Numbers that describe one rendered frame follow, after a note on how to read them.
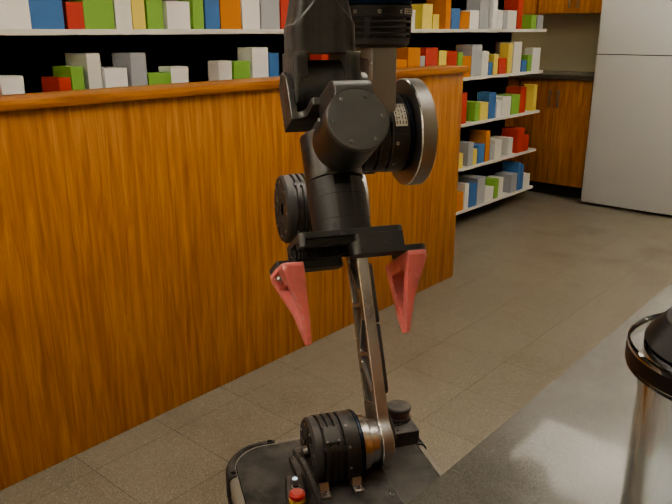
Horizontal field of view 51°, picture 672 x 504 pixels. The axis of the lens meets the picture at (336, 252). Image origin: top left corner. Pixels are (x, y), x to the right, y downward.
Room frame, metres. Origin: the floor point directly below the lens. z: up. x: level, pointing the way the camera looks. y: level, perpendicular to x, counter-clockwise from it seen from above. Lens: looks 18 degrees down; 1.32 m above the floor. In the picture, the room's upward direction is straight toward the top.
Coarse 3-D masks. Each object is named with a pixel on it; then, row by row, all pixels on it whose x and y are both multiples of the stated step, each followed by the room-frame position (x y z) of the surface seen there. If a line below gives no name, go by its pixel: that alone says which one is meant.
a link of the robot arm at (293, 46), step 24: (312, 0) 0.70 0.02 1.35; (336, 0) 0.71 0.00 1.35; (288, 24) 0.72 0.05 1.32; (312, 24) 0.70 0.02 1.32; (336, 24) 0.71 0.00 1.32; (288, 48) 0.72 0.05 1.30; (312, 48) 0.70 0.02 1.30; (336, 48) 0.71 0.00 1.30; (312, 72) 0.70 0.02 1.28; (336, 72) 0.71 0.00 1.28; (360, 72) 0.71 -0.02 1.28; (312, 96) 0.70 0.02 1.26
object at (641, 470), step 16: (640, 320) 0.36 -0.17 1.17; (640, 336) 0.34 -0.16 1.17; (640, 352) 0.32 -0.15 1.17; (656, 368) 0.30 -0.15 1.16; (640, 384) 0.33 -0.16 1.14; (640, 400) 0.33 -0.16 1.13; (656, 400) 0.31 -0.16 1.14; (640, 416) 0.32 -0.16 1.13; (656, 416) 0.31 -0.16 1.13; (640, 432) 0.32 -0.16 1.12; (656, 432) 0.31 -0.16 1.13; (640, 448) 0.32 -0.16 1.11; (656, 448) 0.31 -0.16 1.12; (640, 464) 0.32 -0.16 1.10; (656, 464) 0.31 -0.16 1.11; (624, 480) 0.33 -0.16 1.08; (640, 480) 0.31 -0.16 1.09; (656, 480) 0.30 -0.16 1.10; (624, 496) 0.33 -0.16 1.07; (640, 496) 0.31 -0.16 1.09; (656, 496) 0.30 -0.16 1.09
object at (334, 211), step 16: (352, 176) 0.66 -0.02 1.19; (320, 192) 0.65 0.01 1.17; (336, 192) 0.65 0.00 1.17; (352, 192) 0.65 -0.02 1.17; (320, 208) 0.65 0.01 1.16; (336, 208) 0.64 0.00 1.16; (352, 208) 0.64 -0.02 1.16; (320, 224) 0.64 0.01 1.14; (336, 224) 0.63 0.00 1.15; (352, 224) 0.63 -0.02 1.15; (368, 224) 0.65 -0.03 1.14; (304, 240) 0.61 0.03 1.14; (320, 240) 0.62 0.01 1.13; (336, 240) 0.62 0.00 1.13; (352, 240) 0.63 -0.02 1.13; (288, 256) 0.66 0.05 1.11; (336, 256) 0.64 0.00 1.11
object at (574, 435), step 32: (608, 352) 0.79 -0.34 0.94; (576, 384) 0.71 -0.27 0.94; (608, 384) 0.71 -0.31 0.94; (512, 416) 0.64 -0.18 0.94; (544, 416) 0.64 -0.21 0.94; (576, 416) 0.64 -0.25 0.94; (608, 416) 0.64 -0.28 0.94; (480, 448) 0.58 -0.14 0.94; (512, 448) 0.58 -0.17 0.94; (544, 448) 0.58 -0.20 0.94; (576, 448) 0.58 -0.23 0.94; (608, 448) 0.58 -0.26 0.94; (448, 480) 0.53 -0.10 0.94; (480, 480) 0.53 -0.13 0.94; (512, 480) 0.53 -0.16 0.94; (544, 480) 0.53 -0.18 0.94; (576, 480) 0.53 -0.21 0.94; (608, 480) 0.53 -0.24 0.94
